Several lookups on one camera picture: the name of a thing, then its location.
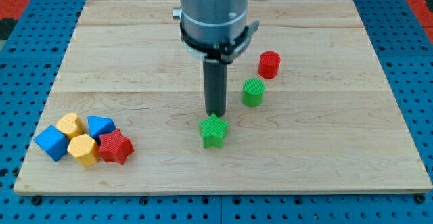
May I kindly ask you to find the green cylinder block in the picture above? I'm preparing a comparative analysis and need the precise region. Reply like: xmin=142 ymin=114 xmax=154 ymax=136
xmin=242 ymin=78 xmax=265 ymax=107

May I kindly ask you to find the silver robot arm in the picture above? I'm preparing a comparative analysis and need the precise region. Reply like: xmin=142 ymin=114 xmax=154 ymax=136
xmin=173 ymin=0 xmax=259 ymax=64

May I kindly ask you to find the green star block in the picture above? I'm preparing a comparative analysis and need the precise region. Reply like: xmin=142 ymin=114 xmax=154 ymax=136
xmin=199 ymin=113 xmax=229 ymax=149

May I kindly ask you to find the red star block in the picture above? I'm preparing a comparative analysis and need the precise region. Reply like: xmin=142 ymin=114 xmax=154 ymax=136
xmin=98 ymin=128 xmax=135 ymax=165

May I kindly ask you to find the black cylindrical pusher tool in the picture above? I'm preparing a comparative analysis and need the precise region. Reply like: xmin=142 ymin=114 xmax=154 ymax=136
xmin=203 ymin=62 xmax=227 ymax=117

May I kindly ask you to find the red cylinder block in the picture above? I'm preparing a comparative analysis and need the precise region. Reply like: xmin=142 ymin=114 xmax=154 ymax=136
xmin=258 ymin=51 xmax=281 ymax=79

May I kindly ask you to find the blue triangle block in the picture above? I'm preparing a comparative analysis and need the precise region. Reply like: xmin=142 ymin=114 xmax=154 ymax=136
xmin=87 ymin=115 xmax=116 ymax=145

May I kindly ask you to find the yellow hexagon block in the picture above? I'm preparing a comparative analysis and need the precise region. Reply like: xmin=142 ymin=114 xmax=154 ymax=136
xmin=67 ymin=134 xmax=100 ymax=167

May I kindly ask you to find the yellow heart block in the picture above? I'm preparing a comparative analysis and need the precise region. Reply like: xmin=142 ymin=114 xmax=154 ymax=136
xmin=55 ymin=112 xmax=85 ymax=141

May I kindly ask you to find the blue cube block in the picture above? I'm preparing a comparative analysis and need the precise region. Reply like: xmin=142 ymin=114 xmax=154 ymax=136
xmin=34 ymin=125 xmax=70 ymax=162

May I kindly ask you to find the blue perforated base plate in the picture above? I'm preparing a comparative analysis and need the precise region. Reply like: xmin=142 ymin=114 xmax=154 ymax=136
xmin=1 ymin=0 xmax=432 ymax=223

